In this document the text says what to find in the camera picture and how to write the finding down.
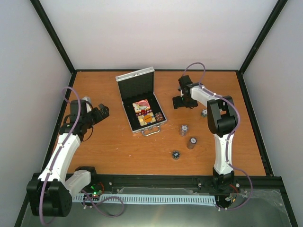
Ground tall poker chip stack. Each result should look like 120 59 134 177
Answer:
187 137 197 149

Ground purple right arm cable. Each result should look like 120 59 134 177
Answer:
184 62 253 211

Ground black aluminium frame rail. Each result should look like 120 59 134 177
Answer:
93 175 285 194

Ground right connector with wires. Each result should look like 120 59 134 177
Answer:
225 183 250 208

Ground chip row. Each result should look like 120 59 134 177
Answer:
154 112 164 122

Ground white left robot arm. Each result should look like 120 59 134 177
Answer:
27 97 109 217

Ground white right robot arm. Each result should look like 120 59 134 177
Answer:
172 75 239 192

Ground light blue cable duct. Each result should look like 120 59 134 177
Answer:
72 193 216 206

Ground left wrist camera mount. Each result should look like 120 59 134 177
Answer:
82 96 93 113

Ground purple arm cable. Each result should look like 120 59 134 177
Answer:
184 62 253 211
39 87 125 225

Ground left controller board with LED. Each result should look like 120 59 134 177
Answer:
90 182 105 197

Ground pink card deck box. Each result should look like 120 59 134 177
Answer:
132 99 151 113

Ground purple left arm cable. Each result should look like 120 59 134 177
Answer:
39 87 125 225

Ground aluminium poker set case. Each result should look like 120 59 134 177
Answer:
116 67 167 137

